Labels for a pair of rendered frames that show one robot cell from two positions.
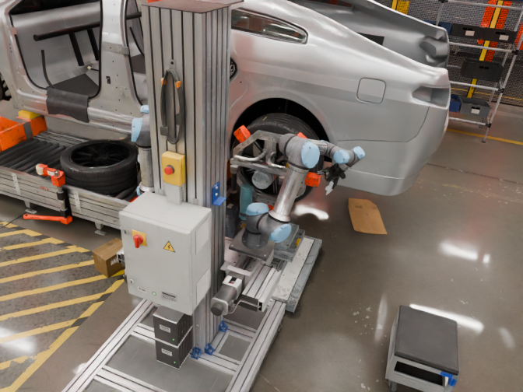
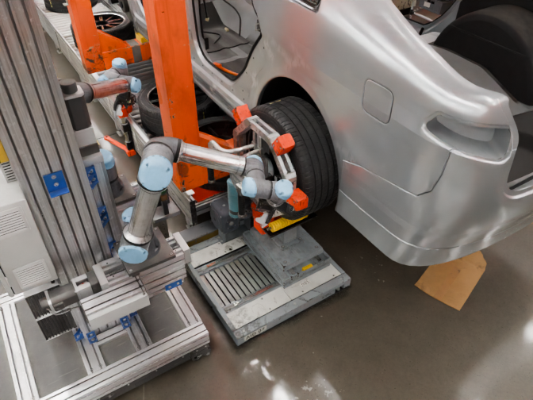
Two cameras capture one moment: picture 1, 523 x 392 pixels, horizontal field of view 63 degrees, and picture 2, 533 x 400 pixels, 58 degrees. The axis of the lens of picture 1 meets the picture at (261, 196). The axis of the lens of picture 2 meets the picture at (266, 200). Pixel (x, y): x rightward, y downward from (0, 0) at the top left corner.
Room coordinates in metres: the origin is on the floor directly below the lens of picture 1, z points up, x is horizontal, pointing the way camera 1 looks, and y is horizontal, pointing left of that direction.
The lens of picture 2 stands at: (1.07, -1.40, 2.43)
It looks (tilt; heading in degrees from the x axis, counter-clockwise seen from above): 40 degrees down; 39
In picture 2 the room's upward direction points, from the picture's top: straight up
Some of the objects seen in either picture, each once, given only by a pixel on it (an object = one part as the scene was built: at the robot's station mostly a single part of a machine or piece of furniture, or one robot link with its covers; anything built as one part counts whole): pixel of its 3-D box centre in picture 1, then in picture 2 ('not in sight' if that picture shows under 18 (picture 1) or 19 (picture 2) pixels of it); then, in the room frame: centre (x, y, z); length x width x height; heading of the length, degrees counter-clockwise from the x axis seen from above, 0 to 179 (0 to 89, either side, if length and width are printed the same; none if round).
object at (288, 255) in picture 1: (269, 237); (285, 248); (2.86, -0.10, 0.13); 0.50 x 0.36 x 0.10; 72
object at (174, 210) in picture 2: not in sight; (154, 198); (2.44, 0.65, 0.44); 0.43 x 0.17 x 0.03; 72
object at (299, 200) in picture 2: (312, 179); (297, 199); (2.60, -0.34, 0.85); 0.09 x 0.08 x 0.07; 72
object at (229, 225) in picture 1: (229, 224); (243, 214); (2.82, 0.24, 0.26); 0.42 x 0.18 x 0.35; 162
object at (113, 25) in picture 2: not in sight; (103, 31); (3.99, 3.32, 0.39); 0.66 x 0.66 x 0.24
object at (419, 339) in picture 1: (421, 354); not in sight; (1.76, -1.04, 0.17); 0.43 x 0.36 x 0.34; 162
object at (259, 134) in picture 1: (269, 169); (262, 168); (2.70, -0.04, 0.85); 0.54 x 0.07 x 0.54; 72
